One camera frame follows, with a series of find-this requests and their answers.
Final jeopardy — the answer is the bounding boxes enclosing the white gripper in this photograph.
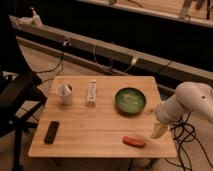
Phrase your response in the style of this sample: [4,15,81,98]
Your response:
[151,101,180,139]

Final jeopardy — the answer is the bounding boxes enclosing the black floor cables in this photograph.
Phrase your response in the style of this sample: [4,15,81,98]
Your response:
[164,113,213,171]

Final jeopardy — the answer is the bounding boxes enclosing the black remote control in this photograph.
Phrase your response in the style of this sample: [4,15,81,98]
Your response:
[44,121,59,144]

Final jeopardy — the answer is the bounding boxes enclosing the white tube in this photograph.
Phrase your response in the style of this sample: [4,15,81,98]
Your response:
[86,79,97,105]

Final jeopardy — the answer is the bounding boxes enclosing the red pepper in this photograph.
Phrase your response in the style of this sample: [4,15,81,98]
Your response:
[122,136,145,148]

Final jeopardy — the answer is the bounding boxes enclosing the green ceramic bowl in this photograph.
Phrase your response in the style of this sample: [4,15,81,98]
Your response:
[115,87,146,115]

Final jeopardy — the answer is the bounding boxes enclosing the black chair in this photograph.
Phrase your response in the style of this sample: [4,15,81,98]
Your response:
[0,72,47,171]

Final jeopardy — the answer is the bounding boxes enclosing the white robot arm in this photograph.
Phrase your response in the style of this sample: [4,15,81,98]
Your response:
[151,82,213,139]

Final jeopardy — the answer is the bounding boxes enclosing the metal rail beam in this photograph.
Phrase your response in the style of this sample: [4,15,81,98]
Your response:
[10,16,213,85]

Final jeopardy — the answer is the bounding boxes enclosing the white cup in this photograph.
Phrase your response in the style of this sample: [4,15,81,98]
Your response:
[57,84,73,105]

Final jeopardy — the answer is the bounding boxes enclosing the white bottle on rail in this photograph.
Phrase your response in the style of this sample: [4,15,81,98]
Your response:
[19,7,43,27]

